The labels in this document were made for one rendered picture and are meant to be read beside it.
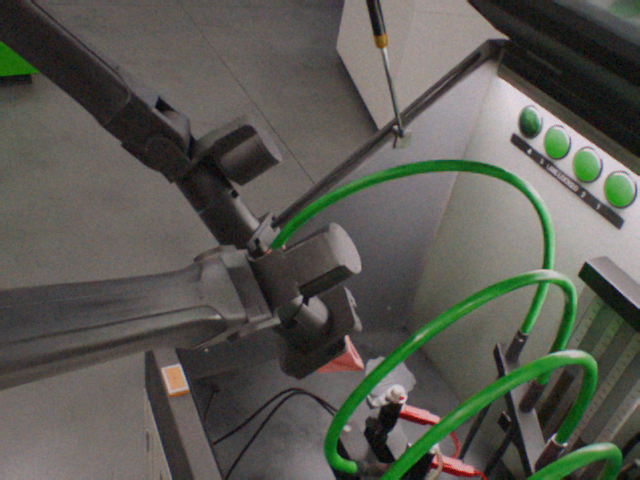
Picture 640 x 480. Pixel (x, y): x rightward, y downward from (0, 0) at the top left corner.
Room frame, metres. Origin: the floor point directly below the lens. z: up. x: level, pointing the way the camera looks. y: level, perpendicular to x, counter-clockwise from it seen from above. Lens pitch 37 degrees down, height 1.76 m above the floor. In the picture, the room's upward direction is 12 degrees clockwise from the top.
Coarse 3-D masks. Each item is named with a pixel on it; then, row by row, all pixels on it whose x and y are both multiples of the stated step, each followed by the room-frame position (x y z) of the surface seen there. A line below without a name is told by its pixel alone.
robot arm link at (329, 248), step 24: (312, 240) 0.46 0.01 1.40; (336, 240) 0.48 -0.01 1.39; (264, 264) 0.45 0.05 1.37; (288, 264) 0.45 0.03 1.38; (312, 264) 0.45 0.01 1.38; (336, 264) 0.45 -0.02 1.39; (360, 264) 0.49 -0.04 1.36; (264, 288) 0.44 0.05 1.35; (288, 288) 0.44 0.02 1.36; (312, 288) 0.45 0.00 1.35; (240, 336) 0.38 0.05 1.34
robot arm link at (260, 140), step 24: (240, 120) 0.66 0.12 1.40; (168, 144) 0.60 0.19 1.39; (192, 144) 0.66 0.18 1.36; (216, 144) 0.63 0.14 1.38; (240, 144) 0.64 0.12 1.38; (264, 144) 0.63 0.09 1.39; (168, 168) 0.59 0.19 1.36; (192, 168) 0.60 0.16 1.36; (240, 168) 0.62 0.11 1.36; (264, 168) 0.63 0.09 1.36
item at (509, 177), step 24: (408, 168) 0.62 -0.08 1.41; (432, 168) 0.63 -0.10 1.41; (456, 168) 0.63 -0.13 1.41; (480, 168) 0.63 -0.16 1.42; (336, 192) 0.61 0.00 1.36; (528, 192) 0.65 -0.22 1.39; (312, 216) 0.61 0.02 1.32; (552, 240) 0.66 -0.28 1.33; (552, 264) 0.66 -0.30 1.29; (528, 312) 0.67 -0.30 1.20; (528, 336) 0.66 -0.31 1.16
